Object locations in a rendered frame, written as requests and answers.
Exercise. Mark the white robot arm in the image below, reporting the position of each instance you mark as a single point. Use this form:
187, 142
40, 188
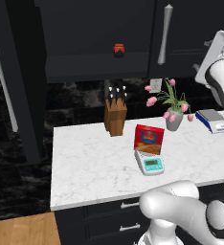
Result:
171, 204

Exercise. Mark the white teal digital scale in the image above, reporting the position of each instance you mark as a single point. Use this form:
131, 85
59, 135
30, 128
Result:
151, 165

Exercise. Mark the open black cabinet door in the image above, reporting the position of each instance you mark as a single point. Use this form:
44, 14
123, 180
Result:
24, 79

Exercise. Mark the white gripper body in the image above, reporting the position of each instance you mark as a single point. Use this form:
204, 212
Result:
209, 60

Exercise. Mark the pink tulips in grey vase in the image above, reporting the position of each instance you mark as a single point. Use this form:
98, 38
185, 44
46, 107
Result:
174, 110

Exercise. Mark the closed black cabinet door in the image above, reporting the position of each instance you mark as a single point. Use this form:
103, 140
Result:
187, 28

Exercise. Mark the blue white flat appliance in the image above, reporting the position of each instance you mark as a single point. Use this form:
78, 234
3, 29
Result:
212, 119

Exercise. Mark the red boxed food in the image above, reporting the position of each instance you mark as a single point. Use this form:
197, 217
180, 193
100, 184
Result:
149, 138

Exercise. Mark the wooden knife block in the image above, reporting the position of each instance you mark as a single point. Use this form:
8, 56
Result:
116, 118

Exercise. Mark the black wall cabinet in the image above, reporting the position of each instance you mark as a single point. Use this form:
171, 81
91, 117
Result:
85, 28

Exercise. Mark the black drawer front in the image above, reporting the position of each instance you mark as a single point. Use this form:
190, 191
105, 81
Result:
104, 209
216, 190
104, 231

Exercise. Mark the white wall outlet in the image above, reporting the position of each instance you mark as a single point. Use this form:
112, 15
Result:
156, 85

